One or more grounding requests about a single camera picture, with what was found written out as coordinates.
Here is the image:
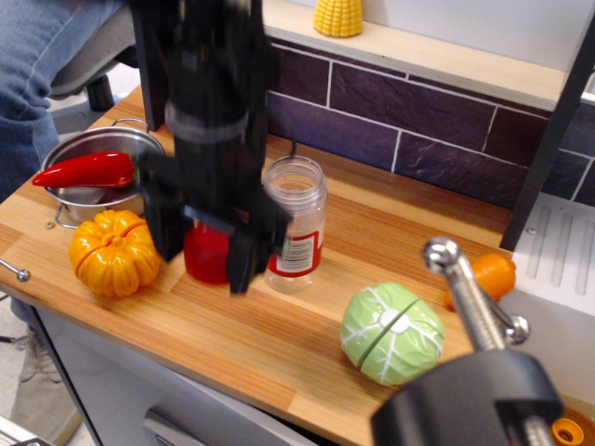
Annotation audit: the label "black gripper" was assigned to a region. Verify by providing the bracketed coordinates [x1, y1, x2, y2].
[139, 116, 291, 295]

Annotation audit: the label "red plastic jar cap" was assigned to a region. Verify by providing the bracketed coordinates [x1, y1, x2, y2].
[183, 222, 230, 285]

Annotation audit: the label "clear plastic jar red label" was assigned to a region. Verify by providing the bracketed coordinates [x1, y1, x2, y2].
[263, 155, 328, 295]

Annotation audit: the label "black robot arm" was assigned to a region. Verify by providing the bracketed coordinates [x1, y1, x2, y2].
[130, 1, 291, 294]

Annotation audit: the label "orange plastic clamp cap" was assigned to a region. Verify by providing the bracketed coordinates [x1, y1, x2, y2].
[551, 418, 585, 446]

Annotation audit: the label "orange toy pumpkin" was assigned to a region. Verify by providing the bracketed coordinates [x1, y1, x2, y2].
[68, 210, 162, 297]

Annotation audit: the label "red toy chili pepper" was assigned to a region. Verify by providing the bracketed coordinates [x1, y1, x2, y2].
[33, 151, 136, 189]

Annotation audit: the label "stainless steel pot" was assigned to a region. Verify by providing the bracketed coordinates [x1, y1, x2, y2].
[33, 118, 165, 229]

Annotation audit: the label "small metal knob rod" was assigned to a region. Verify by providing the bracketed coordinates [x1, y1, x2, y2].
[0, 259, 31, 282]

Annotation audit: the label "grey office chair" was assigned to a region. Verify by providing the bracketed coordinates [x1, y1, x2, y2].
[50, 6, 139, 112]

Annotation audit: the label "green toy cabbage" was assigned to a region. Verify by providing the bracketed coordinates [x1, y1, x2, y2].
[340, 282, 445, 387]

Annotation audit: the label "beige shoe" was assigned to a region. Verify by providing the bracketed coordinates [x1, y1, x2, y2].
[9, 327, 82, 445]

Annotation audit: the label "yellow toy corn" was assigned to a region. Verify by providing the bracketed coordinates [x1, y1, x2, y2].
[313, 0, 364, 37]

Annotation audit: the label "person in blue jeans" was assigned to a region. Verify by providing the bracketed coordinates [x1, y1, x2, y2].
[1, 1, 126, 200]

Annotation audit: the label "orange toy carrot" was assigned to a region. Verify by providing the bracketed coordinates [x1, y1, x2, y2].
[470, 254, 516, 302]

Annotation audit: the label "white sink drainboard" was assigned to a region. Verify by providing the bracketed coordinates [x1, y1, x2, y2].
[513, 193, 595, 316]

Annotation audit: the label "grey cabinet drawer handle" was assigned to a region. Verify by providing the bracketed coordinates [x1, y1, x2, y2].
[143, 410, 205, 446]

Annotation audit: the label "dark grey shelf post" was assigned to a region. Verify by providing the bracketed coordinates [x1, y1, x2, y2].
[499, 7, 594, 252]

